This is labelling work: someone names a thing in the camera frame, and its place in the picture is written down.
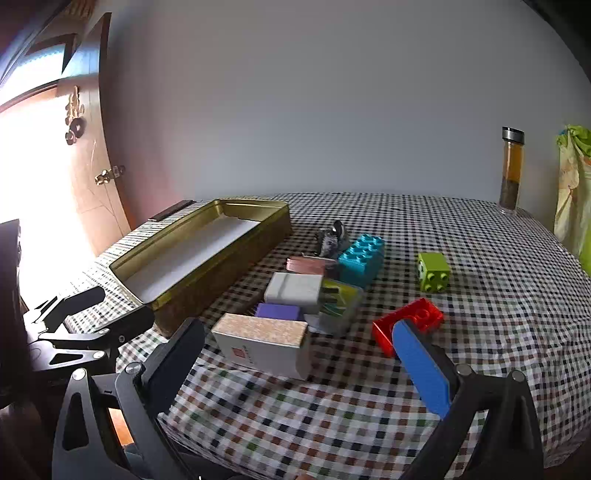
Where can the checked tablecloth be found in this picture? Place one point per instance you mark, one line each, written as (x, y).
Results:
(485, 323)

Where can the green printed cloth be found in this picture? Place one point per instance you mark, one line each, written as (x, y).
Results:
(572, 198)

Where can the black flat bar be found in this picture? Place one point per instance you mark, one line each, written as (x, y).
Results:
(171, 210)

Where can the red toy brick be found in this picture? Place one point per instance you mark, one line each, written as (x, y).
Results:
(385, 332)

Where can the glass bottle with metal cap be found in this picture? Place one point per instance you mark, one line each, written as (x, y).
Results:
(511, 170)

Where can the white grey box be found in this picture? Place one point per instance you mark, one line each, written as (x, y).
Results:
(293, 288)

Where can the clear plastic box green label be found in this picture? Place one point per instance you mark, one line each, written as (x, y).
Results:
(339, 304)

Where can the brown wooden door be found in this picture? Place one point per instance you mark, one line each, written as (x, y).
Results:
(92, 138)

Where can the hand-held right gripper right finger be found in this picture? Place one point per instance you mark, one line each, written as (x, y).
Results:
(420, 364)

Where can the brass door latch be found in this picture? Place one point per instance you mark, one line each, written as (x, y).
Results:
(108, 175)

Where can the small purple box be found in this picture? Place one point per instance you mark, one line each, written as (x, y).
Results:
(277, 311)

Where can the green toy brick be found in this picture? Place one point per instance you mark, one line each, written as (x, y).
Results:
(434, 272)

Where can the hanging door ornament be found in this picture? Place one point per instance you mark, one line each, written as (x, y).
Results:
(75, 120)

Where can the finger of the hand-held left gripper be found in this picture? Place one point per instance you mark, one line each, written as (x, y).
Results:
(124, 327)
(74, 302)

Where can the copper coloured box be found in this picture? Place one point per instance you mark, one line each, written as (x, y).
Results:
(309, 265)

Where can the teal toy brick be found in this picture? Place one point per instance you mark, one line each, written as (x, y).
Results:
(362, 261)

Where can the white box with kraft top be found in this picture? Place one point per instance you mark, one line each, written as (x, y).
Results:
(258, 344)

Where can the gold rectangular tin box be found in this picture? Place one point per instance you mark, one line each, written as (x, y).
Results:
(217, 272)

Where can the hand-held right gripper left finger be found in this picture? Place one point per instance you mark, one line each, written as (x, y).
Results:
(173, 369)

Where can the beaded black hair claw clip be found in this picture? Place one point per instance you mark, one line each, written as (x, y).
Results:
(328, 247)

